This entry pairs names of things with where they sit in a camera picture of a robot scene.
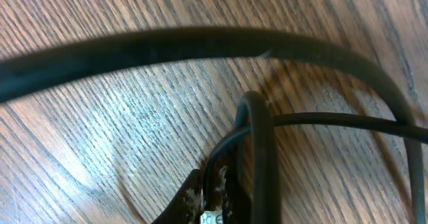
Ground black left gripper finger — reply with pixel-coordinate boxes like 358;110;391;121
153;153;251;224

